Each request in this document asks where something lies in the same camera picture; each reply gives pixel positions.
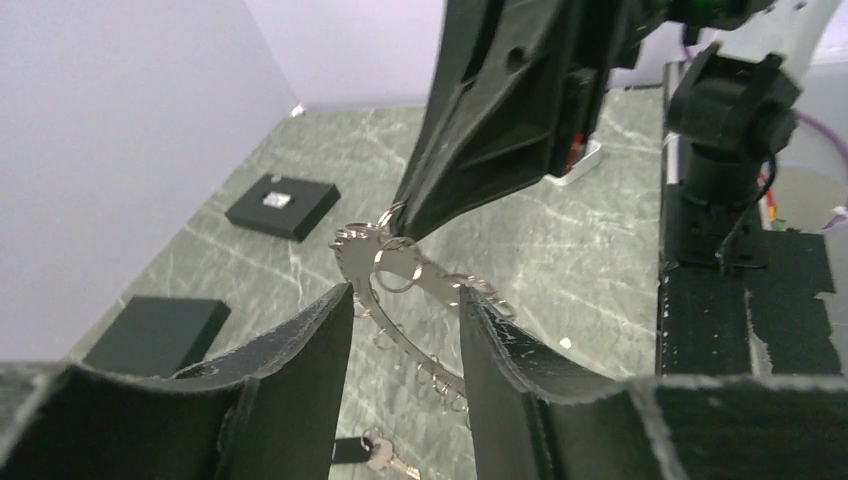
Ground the black head key near screwdriver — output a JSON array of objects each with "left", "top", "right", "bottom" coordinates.
[{"left": 331, "top": 426, "right": 423, "bottom": 480}]

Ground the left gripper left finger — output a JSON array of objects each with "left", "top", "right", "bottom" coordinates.
[{"left": 1, "top": 283, "right": 353, "bottom": 479}]

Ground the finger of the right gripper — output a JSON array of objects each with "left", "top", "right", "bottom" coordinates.
[{"left": 390, "top": 1, "right": 636, "bottom": 240}]

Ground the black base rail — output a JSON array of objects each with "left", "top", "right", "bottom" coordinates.
[{"left": 655, "top": 186, "right": 847, "bottom": 376}]

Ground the plain black box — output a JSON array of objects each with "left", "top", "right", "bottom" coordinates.
[{"left": 83, "top": 296, "right": 231, "bottom": 378}]

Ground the numbered metal key ring disc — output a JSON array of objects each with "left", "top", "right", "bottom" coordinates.
[{"left": 328, "top": 201, "right": 518, "bottom": 419}]

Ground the black box with label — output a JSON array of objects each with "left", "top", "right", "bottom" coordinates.
[{"left": 225, "top": 174, "right": 341, "bottom": 243}]

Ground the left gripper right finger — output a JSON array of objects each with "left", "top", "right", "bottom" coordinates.
[{"left": 459, "top": 287, "right": 847, "bottom": 479}]

